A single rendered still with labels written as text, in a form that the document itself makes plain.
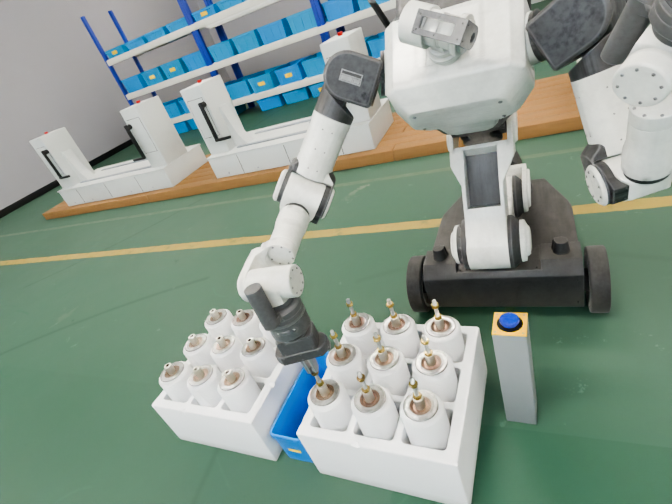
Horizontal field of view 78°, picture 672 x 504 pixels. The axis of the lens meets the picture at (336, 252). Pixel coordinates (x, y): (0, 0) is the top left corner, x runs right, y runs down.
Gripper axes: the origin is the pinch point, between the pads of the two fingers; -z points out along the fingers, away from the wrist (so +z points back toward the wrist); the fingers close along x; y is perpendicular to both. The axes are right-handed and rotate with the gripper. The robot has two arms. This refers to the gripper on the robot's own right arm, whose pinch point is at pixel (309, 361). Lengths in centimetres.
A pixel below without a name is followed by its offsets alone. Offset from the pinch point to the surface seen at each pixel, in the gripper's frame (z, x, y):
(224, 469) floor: -36, -40, 3
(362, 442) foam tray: -18.3, 6.4, -10.3
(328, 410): -11.9, 0.5, -4.7
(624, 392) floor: -36, 70, 0
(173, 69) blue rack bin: 51, -210, 598
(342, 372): -12.5, 4.3, 6.1
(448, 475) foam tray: -22.8, 23.0, -18.9
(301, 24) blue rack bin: 49, -6, 515
